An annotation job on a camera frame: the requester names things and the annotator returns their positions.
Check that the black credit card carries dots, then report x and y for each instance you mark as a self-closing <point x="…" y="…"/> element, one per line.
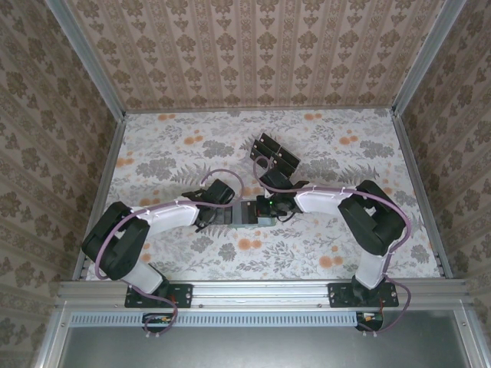
<point x="270" y="140"/>
<point x="291" y="169"/>
<point x="262" y="155"/>
<point x="264" y="148"/>
<point x="249" y="213"/>
<point x="289" y="153"/>
<point x="287" y="161"/>

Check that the grey rectangular block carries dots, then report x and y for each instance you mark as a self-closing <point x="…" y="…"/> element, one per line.
<point x="236" y="214"/>

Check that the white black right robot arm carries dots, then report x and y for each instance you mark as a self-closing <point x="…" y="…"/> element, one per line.
<point x="318" y="203"/>

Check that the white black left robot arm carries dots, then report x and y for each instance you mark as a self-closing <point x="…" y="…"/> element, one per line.
<point x="172" y="220"/>

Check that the small black controller board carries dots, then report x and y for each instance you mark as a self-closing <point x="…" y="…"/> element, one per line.
<point x="370" y="319"/>
<point x="157" y="320"/>

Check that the grey metal panel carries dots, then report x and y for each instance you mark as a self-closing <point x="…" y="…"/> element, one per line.
<point x="261" y="349"/>

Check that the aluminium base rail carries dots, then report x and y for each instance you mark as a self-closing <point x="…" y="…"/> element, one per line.
<point x="261" y="293"/>

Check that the aluminium side rail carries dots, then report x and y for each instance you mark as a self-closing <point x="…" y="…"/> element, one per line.
<point x="112" y="161"/>
<point x="421" y="191"/>

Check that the aluminium frame post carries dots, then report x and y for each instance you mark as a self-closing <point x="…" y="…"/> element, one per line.
<point x="426" y="57"/>
<point x="88" y="61"/>

